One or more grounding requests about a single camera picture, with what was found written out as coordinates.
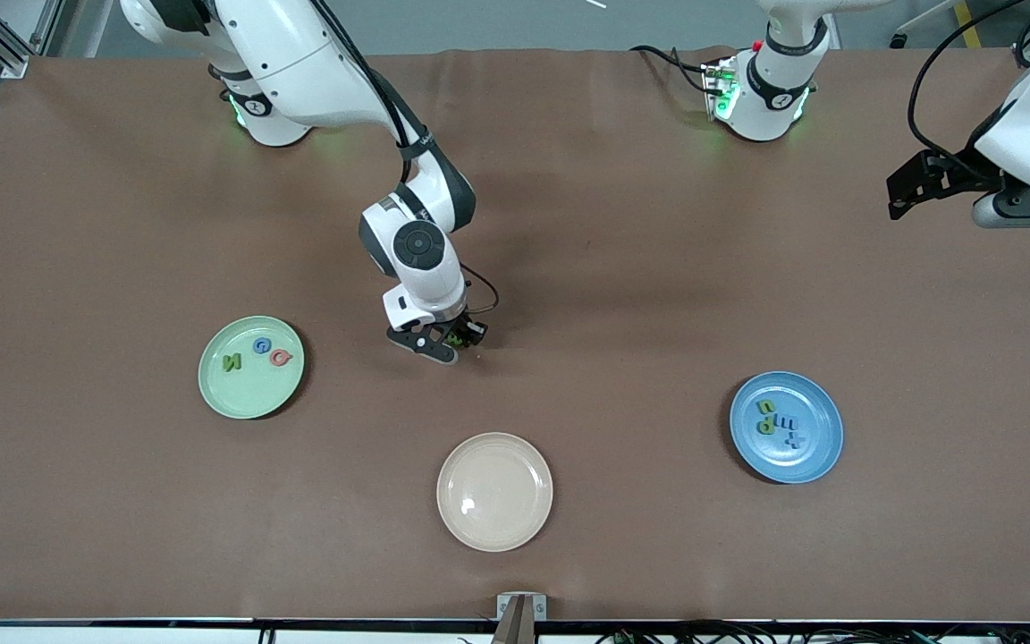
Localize white stand leg with caster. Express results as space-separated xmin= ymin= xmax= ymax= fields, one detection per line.
xmin=891 ymin=0 xmax=958 ymax=47

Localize beige plate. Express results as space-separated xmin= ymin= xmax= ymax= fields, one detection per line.
xmin=436 ymin=432 xmax=554 ymax=553

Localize green plate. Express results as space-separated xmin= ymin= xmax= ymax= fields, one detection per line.
xmin=198 ymin=315 xmax=306 ymax=420

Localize brown table cover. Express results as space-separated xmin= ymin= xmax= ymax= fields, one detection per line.
xmin=0 ymin=47 xmax=1030 ymax=624

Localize blue plate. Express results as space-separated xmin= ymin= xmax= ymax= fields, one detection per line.
xmin=729 ymin=370 xmax=845 ymax=485

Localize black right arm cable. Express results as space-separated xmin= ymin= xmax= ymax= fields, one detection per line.
xmin=309 ymin=0 xmax=437 ymax=184

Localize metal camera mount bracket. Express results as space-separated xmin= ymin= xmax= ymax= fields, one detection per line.
xmin=493 ymin=593 xmax=548 ymax=644

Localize black left base cable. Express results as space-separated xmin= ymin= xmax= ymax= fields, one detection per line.
xmin=629 ymin=45 xmax=714 ymax=90

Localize tangled black cables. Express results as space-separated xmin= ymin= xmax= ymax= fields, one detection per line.
xmin=595 ymin=617 xmax=1030 ymax=644

